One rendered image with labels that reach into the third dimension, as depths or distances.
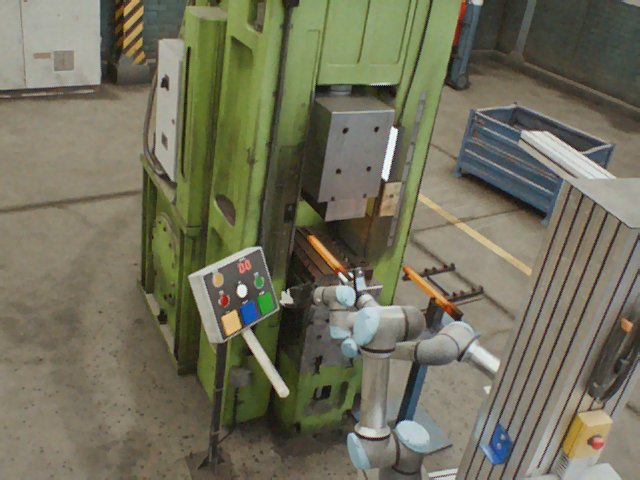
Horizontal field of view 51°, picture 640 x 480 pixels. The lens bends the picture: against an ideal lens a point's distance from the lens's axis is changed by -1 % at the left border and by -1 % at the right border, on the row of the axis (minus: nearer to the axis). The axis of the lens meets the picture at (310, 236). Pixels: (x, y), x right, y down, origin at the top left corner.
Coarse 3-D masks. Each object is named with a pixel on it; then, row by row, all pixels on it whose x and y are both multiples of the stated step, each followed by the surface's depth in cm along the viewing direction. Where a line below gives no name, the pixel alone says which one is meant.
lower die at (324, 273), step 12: (312, 228) 344; (300, 240) 333; (324, 240) 336; (312, 252) 324; (336, 252) 327; (300, 264) 320; (312, 264) 317; (324, 264) 316; (348, 264) 319; (312, 276) 310; (324, 276) 310; (336, 276) 313
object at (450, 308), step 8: (408, 272) 321; (416, 280) 316; (424, 288) 312; (432, 288) 311; (440, 296) 306; (440, 304) 303; (448, 304) 299; (448, 312) 300; (456, 312) 296; (456, 320) 296
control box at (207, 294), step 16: (240, 256) 273; (256, 256) 279; (208, 272) 260; (224, 272) 266; (240, 272) 271; (256, 272) 278; (192, 288) 263; (208, 288) 259; (224, 288) 265; (256, 288) 277; (272, 288) 284; (208, 304) 260; (240, 304) 270; (256, 304) 277; (208, 320) 263; (240, 320) 270; (256, 320) 276; (208, 336) 266; (224, 336) 263
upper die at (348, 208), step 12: (300, 192) 311; (312, 204) 302; (324, 204) 292; (336, 204) 291; (348, 204) 294; (360, 204) 298; (324, 216) 293; (336, 216) 295; (348, 216) 298; (360, 216) 301
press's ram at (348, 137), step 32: (320, 96) 283; (352, 96) 289; (320, 128) 277; (352, 128) 275; (384, 128) 282; (320, 160) 280; (352, 160) 283; (384, 160) 291; (320, 192) 284; (352, 192) 292
